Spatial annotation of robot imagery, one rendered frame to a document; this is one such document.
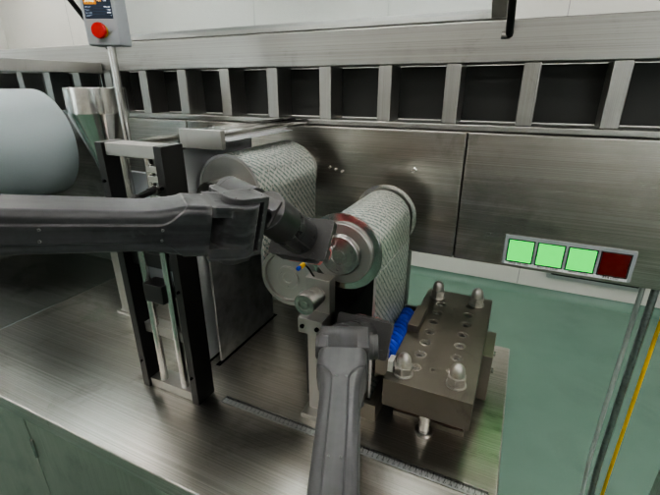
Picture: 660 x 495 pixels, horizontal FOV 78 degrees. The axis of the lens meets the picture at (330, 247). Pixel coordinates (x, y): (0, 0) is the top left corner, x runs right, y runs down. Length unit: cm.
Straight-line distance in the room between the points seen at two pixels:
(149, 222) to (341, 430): 29
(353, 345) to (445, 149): 57
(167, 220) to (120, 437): 58
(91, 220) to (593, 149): 87
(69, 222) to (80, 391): 70
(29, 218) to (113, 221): 7
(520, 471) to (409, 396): 138
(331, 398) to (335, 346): 10
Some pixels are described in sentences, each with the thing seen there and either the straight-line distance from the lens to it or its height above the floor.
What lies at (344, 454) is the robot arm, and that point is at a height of 121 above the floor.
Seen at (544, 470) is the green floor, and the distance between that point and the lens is 219.
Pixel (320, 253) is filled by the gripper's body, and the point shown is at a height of 130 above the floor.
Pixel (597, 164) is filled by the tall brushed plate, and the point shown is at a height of 139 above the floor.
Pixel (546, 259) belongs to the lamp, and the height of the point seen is 117.
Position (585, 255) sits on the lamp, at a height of 120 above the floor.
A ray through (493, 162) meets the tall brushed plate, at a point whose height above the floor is 138.
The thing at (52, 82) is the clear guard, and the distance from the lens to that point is 148.
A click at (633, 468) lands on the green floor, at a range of 239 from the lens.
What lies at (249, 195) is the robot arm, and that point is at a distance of 51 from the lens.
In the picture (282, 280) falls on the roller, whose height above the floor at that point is 117.
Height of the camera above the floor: 153
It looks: 22 degrees down
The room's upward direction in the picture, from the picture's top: straight up
